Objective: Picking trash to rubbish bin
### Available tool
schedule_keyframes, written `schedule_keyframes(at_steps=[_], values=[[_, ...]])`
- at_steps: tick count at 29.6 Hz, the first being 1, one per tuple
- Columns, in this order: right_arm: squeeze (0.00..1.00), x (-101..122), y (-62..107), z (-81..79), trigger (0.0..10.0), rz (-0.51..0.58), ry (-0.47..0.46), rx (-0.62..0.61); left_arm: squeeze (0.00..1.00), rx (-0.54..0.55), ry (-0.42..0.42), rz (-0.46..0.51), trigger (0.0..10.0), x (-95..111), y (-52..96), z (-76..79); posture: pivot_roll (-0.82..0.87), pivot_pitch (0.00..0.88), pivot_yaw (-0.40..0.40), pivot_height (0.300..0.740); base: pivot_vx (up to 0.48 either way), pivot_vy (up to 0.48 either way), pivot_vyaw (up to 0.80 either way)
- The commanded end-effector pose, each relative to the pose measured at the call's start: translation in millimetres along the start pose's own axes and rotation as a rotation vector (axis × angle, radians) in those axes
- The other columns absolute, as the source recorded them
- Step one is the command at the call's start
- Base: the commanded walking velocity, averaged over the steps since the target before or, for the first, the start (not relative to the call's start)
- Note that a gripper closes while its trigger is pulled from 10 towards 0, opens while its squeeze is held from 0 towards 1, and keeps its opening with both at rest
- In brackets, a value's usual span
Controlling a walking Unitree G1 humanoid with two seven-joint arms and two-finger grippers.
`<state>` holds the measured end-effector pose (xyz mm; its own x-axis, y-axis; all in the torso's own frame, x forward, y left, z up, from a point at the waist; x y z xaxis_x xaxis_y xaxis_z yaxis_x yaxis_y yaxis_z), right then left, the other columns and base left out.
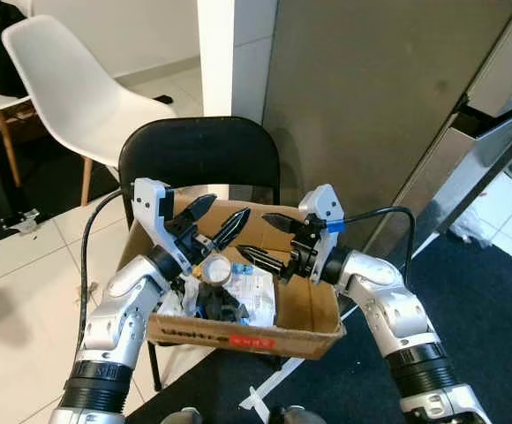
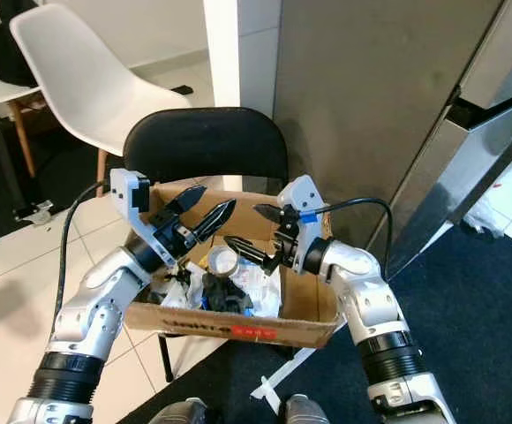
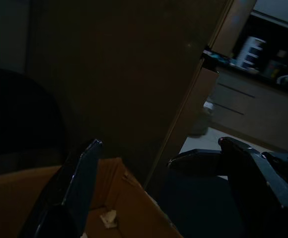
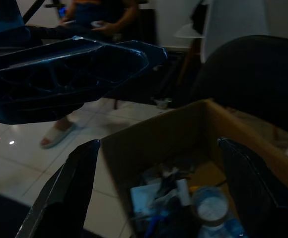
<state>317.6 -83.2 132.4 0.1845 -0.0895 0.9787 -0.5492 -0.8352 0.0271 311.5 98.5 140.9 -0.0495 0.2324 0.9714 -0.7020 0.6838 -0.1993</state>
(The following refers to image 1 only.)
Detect grey metal cabinet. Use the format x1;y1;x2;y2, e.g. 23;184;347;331
262;0;512;257

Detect white printed plastic wrapper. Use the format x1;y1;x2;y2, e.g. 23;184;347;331
230;261;279;326

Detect brown cardboard box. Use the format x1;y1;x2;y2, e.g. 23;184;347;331
119;196;345;360

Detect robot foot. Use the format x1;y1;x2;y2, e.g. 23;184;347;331
161;407;202;424
269;405;328;424

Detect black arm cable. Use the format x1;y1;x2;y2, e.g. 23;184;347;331
340;206;418;285
78;187;136;354

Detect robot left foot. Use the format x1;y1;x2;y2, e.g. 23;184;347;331
161;407;202;424

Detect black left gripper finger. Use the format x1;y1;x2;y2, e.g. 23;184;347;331
177;195;217;229
209;209;251;251

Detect dark blue carpet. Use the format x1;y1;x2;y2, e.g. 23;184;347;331
128;231;512;424

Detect crumpled clear plastic wrapper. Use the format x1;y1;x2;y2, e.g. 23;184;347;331
157;276;200;317

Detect white paper cup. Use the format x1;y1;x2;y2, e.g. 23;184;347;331
205;256;233;284

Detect black folding chair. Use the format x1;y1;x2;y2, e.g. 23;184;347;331
118;116;282;394

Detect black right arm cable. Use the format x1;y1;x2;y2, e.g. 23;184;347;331
340;206;418;285

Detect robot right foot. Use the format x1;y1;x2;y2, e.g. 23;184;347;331
269;405;328;424

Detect black crumpled trash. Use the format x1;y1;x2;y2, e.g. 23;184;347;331
194;281;248;323

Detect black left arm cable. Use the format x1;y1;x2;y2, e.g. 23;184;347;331
78;187;136;354

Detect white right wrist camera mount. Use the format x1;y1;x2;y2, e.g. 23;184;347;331
298;184;345;236

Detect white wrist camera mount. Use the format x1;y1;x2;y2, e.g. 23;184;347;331
298;184;345;236
131;178;177;245

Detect clear plastic bag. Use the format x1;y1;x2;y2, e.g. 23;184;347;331
450;208;504;248

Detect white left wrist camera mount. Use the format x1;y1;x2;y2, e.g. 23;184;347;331
131;178;177;245

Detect white shell chair wooden legs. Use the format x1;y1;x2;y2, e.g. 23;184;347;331
2;15;179;207

